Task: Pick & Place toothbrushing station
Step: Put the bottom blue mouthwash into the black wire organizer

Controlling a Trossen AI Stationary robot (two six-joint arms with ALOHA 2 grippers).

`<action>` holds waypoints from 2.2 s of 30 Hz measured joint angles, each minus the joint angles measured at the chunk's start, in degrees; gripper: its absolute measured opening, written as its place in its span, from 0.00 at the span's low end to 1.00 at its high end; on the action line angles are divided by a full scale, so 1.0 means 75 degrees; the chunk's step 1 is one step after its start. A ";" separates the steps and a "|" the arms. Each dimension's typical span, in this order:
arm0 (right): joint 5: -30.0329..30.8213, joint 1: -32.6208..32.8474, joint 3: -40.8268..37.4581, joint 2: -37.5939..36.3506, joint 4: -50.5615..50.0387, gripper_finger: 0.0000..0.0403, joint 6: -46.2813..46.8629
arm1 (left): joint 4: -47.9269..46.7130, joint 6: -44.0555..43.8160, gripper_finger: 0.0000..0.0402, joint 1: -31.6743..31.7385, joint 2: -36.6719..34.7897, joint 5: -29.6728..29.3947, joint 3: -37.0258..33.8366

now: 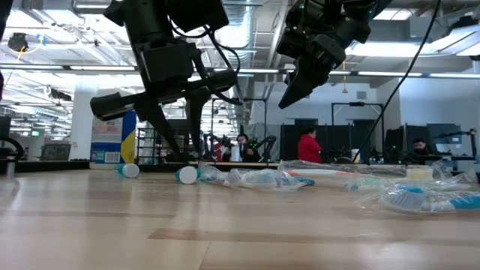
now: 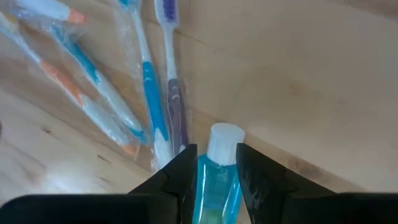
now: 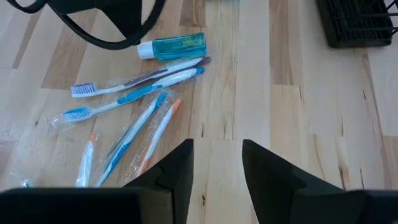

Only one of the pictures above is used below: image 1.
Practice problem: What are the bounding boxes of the black room partition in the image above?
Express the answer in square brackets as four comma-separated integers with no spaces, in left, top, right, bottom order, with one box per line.
[280,118,384,165]

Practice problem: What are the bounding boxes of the wooden desk grey legs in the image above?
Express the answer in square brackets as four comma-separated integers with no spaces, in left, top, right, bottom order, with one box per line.
[188,160,281,168]

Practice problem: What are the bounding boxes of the dark screen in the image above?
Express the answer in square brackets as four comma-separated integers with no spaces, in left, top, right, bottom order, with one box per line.
[40,143,72,162]

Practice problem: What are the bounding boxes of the long ceiling light strip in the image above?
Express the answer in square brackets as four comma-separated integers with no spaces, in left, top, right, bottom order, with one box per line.
[0,64,480,79]

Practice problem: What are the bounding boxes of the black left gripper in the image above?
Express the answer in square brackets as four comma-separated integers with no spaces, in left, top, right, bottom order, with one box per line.
[88,40,240,158]

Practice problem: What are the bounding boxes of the white toothbrush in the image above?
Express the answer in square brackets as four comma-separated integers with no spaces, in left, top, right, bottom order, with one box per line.
[139,120,155,165]

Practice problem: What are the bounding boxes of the black ledge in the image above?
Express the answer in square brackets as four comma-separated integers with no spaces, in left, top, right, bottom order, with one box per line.
[14,160,92,175]

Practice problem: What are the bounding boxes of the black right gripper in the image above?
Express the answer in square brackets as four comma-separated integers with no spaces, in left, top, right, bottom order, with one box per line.
[275,0,349,110]

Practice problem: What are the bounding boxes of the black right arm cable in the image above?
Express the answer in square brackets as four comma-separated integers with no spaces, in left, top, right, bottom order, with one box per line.
[352,0,440,165]

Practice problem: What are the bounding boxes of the silver ventilation duct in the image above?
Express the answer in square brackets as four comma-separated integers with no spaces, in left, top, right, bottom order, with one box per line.
[220,0,260,127]

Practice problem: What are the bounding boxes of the black curved tube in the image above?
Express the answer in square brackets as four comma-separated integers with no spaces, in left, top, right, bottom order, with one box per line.
[0,136,23,177]

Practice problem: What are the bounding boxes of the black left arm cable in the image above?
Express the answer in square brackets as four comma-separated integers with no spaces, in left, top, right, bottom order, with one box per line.
[201,28,244,107]

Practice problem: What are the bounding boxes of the white column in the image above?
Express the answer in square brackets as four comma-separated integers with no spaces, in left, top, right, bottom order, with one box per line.
[69,74,101,161]

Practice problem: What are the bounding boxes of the white blue yellow wipes canister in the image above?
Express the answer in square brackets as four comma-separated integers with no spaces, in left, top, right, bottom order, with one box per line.
[89,88,138,170]

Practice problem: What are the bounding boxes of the black metal frame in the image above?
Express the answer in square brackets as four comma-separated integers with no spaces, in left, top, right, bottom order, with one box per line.
[211,97,269,158]
[331,101,386,151]

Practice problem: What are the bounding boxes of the yellow hanging cord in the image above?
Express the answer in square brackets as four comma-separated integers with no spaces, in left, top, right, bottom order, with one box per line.
[340,59,349,95]

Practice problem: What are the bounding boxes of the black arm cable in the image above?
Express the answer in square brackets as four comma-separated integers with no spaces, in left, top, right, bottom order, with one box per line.
[201,28,244,107]
[352,0,440,165]

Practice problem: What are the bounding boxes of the black wire rack caddy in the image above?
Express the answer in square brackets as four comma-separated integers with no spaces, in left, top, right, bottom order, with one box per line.
[133,127,205,174]

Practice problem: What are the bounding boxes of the teal toothpaste tube white cap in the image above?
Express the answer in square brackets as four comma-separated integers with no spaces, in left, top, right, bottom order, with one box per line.
[115,163,141,179]
[175,166,203,185]

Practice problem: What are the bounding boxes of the black ceiling dome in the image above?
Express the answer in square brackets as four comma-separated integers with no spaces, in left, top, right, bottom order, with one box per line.
[7,32,29,53]

